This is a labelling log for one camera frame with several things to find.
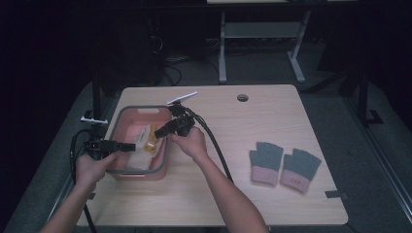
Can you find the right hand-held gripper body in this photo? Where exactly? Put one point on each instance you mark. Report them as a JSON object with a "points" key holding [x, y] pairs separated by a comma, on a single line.
{"points": [[183, 124]]}

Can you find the beige knit glove bear patch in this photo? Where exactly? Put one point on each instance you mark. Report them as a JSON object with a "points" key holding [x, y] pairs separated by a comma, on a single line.
{"points": [[149, 147]]}

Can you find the person's right hand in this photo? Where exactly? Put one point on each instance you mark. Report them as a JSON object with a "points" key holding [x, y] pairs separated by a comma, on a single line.
{"points": [[192, 145]]}

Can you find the grey and pink fingerless glove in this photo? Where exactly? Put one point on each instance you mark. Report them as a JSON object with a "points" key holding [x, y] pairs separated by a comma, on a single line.
{"points": [[299, 168], [265, 161]]}

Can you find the beige knit glove orange fingers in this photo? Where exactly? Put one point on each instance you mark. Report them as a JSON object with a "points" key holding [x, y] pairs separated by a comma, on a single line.
{"points": [[141, 136]]}

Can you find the grey tape strip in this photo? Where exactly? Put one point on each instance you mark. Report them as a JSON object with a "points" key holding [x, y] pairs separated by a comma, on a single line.
{"points": [[92, 196], [336, 194]]}

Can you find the white metal desk frame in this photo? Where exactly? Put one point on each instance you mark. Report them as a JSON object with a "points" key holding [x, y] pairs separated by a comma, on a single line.
{"points": [[259, 29]]}

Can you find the person's left hand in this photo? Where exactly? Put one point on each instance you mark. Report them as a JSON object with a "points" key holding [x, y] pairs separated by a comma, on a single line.
{"points": [[92, 170]]}

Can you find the black metal stand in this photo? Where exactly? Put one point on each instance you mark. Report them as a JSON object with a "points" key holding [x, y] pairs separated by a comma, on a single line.
{"points": [[96, 97], [364, 97]]}

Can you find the pink plastic basin grey rim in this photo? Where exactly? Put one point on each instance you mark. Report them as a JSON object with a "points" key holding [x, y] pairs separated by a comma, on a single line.
{"points": [[129, 120]]}

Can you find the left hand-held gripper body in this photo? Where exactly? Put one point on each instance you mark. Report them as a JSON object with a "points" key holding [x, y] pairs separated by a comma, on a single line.
{"points": [[97, 145]]}

